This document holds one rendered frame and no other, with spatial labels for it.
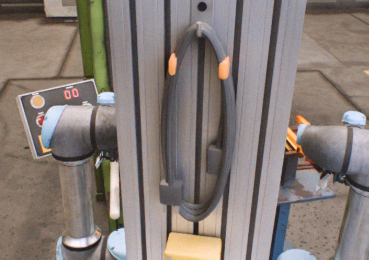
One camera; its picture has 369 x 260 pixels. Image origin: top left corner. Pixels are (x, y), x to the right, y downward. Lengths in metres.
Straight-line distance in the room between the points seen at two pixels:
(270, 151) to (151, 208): 0.22
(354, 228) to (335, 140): 0.25
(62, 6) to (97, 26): 5.39
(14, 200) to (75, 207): 2.09
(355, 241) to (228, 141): 0.69
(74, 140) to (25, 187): 2.31
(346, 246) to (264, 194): 0.59
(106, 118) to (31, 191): 2.31
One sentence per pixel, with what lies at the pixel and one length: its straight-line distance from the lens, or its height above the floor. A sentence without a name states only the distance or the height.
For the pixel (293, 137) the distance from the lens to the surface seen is 2.08.
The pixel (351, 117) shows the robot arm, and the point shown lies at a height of 1.29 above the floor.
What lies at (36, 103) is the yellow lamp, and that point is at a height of 1.16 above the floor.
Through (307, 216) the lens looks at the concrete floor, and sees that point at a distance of 3.11.
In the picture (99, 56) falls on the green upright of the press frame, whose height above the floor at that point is 1.25.
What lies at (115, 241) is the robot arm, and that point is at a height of 1.05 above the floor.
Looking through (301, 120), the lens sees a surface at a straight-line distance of 2.26.
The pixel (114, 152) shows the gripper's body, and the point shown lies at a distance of 1.68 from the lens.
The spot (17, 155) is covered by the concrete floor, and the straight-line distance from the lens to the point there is 3.82.
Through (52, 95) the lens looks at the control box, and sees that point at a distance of 1.94.
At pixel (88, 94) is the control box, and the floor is 1.15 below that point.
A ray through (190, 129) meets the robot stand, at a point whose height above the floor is 1.66.
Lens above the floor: 1.96
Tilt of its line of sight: 29 degrees down
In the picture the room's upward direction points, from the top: 1 degrees clockwise
